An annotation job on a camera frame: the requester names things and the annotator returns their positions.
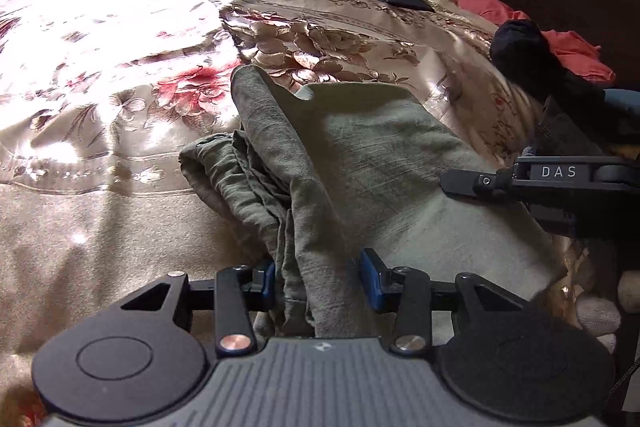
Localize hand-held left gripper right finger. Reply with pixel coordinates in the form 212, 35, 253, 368
359, 248, 532, 355

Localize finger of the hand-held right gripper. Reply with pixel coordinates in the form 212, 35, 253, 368
440, 155, 627, 204

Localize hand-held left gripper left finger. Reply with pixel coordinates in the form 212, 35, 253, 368
120, 258, 277, 358

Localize olive green pants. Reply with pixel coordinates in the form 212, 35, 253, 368
178, 66, 566, 340

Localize dark grey folded pants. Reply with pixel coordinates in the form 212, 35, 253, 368
535, 96, 608, 168

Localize white sock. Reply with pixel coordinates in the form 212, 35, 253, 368
575, 277, 636, 349

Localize blue cloth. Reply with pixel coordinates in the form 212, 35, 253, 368
602, 88, 640, 118

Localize black garment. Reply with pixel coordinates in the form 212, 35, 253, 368
489, 19, 640, 142

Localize pink cloth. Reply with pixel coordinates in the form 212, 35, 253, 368
452, 0, 617, 82

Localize floral satin bedspread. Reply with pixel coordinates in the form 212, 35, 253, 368
0, 0, 626, 427

